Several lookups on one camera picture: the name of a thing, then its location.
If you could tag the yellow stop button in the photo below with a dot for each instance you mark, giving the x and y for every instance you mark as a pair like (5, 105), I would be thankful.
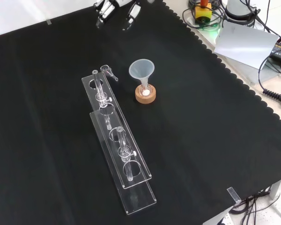
(203, 12)

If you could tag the round-bottom glass flask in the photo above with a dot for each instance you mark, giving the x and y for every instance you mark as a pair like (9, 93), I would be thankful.
(145, 91)

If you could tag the grey tape piece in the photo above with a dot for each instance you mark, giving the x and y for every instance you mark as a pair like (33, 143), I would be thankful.
(48, 22)

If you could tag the clear acrylic funnel stand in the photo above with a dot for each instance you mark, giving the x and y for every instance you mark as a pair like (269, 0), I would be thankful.
(121, 145)

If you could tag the clear plastic funnel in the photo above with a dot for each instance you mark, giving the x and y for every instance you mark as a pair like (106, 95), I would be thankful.
(141, 68)

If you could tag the clear tape strip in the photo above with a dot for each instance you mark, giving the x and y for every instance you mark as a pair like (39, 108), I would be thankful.
(233, 194)

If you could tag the black bench cloth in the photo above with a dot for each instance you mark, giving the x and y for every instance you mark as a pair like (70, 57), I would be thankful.
(61, 117)

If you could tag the pale board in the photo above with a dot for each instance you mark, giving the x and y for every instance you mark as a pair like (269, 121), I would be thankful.
(246, 44)

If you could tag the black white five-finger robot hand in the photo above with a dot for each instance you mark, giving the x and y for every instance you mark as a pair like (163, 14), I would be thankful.
(107, 10)

